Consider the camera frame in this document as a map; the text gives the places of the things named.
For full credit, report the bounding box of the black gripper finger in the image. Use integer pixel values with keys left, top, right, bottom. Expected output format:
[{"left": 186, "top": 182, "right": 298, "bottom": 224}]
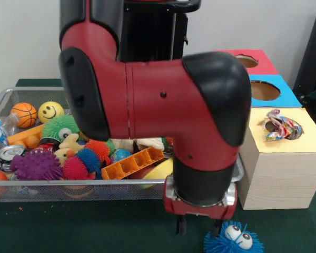
[
  {"left": 175, "top": 215, "right": 187, "bottom": 236},
  {"left": 210, "top": 218, "right": 223, "bottom": 237}
]

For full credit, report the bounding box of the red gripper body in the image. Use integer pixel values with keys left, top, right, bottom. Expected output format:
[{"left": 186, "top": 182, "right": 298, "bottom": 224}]
[{"left": 163, "top": 184, "right": 238, "bottom": 220}]

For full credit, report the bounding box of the blue spiky rubber ball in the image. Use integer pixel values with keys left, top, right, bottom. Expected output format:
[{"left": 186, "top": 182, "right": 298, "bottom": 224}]
[{"left": 203, "top": 220, "right": 264, "bottom": 253}]

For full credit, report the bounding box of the colourful patterned cloth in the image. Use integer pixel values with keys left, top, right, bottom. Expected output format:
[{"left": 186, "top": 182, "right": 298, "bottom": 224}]
[{"left": 258, "top": 109, "right": 305, "bottom": 142}]

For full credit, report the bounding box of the green spiky rubber ball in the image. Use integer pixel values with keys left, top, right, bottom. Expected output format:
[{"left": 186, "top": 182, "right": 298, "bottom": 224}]
[{"left": 41, "top": 113, "right": 81, "bottom": 142}]

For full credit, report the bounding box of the wooden box with three holes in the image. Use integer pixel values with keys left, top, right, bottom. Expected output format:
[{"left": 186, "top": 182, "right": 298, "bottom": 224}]
[{"left": 215, "top": 48, "right": 316, "bottom": 211}]

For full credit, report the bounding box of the shallow silver mesh bin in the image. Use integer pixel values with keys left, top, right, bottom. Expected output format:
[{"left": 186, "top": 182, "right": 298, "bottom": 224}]
[{"left": 0, "top": 86, "right": 245, "bottom": 203}]

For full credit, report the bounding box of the orange plastic toy brick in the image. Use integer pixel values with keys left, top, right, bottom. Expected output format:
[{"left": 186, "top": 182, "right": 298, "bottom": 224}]
[
  {"left": 101, "top": 147, "right": 166, "bottom": 180},
  {"left": 7, "top": 123, "right": 45, "bottom": 149}
]

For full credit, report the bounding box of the purple spiky rubber ball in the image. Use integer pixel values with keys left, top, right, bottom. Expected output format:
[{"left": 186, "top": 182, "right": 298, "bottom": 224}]
[{"left": 9, "top": 150, "right": 64, "bottom": 181}]

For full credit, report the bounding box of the yellow smiley ball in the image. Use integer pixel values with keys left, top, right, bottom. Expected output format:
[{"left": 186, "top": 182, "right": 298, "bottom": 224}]
[{"left": 38, "top": 101, "right": 65, "bottom": 124}]

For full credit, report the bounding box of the black silver-topped drink can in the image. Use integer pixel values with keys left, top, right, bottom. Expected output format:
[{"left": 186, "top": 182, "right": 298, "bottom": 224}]
[{"left": 0, "top": 144, "right": 26, "bottom": 172}]

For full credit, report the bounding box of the orange toy basketball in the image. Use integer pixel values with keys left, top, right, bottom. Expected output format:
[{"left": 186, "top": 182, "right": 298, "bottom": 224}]
[{"left": 10, "top": 102, "right": 38, "bottom": 129}]

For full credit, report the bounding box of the black equipment stand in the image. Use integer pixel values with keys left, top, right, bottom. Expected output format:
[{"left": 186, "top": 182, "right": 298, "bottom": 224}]
[{"left": 292, "top": 4, "right": 316, "bottom": 106}]

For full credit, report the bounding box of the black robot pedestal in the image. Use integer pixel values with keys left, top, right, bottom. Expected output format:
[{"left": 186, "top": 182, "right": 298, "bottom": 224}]
[{"left": 117, "top": 0, "right": 202, "bottom": 63}]

